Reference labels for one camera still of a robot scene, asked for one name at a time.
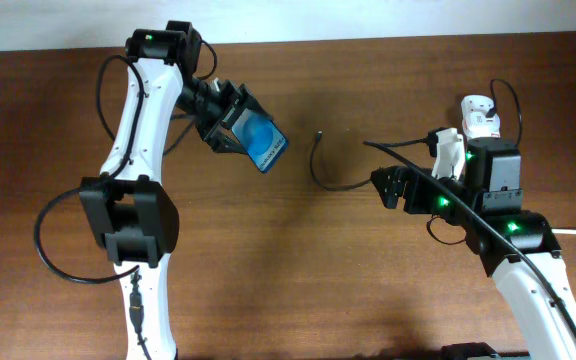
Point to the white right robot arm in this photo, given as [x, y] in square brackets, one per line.
[518, 248]

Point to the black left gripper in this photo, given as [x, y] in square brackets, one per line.
[218, 137]

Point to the blue smartphone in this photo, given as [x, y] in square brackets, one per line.
[261, 139]

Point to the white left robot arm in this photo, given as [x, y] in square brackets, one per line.
[131, 216]

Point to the white charger adapter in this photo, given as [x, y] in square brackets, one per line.
[478, 112]

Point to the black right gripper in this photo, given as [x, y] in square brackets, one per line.
[400, 174]

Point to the white power strip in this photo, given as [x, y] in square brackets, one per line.
[480, 125]

